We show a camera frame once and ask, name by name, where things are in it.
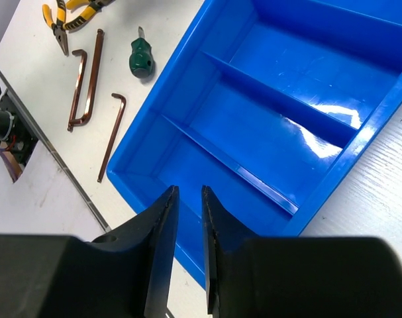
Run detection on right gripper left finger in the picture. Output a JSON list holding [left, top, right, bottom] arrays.
[[0, 186, 179, 317]]

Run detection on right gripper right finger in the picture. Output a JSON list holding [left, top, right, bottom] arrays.
[[201, 186, 402, 317]]

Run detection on small brown hex key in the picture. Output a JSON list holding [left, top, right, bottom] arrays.
[[97, 93, 126, 183]]

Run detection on green stubby screwdriver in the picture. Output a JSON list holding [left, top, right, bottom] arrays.
[[129, 26, 154, 79]]

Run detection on medium brown hex key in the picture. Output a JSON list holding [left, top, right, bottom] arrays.
[[68, 49, 87, 132]]

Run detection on large brown hex key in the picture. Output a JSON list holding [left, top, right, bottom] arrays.
[[72, 28, 105, 127]]

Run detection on blue divided plastic bin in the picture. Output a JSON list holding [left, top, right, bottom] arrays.
[[107, 1, 402, 285]]

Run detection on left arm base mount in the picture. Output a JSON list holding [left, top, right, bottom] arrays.
[[0, 70, 39, 182]]

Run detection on yellow handled needle-nose pliers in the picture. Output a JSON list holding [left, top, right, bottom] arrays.
[[42, 0, 69, 56]]

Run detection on yellow handled combination pliers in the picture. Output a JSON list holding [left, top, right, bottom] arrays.
[[59, 0, 113, 31]]

